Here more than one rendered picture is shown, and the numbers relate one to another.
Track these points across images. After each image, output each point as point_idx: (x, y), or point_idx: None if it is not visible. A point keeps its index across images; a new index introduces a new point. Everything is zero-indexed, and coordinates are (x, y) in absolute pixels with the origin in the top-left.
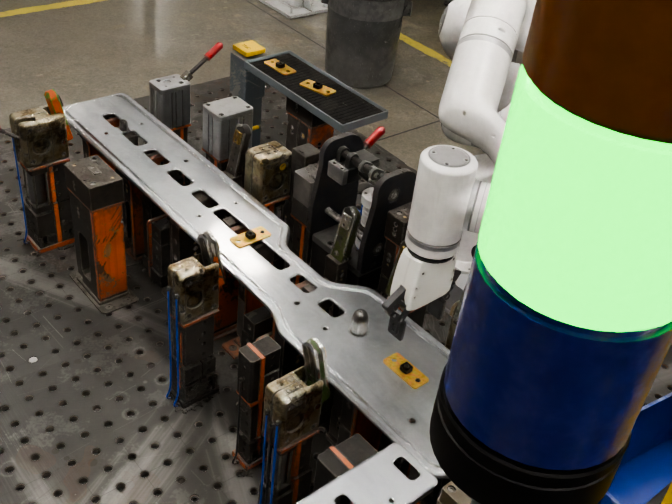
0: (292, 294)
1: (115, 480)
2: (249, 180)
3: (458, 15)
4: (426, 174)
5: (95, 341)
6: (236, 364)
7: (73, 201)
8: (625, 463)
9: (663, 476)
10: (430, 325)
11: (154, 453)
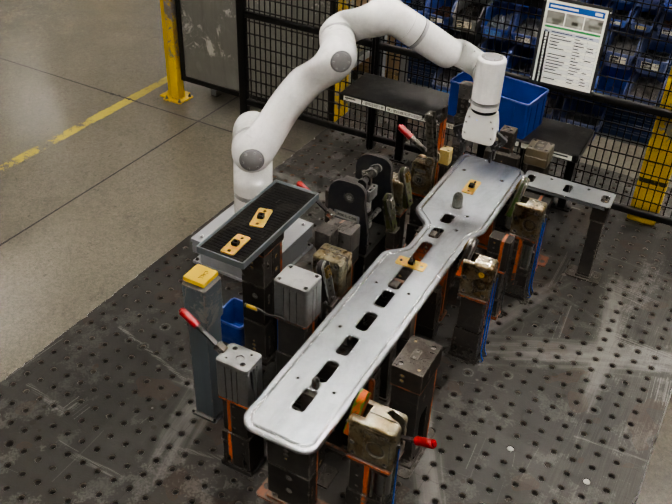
0: (450, 233)
1: (555, 360)
2: (345, 280)
3: (353, 47)
4: (505, 66)
5: (464, 423)
6: None
7: (421, 397)
8: None
9: None
10: None
11: (524, 352)
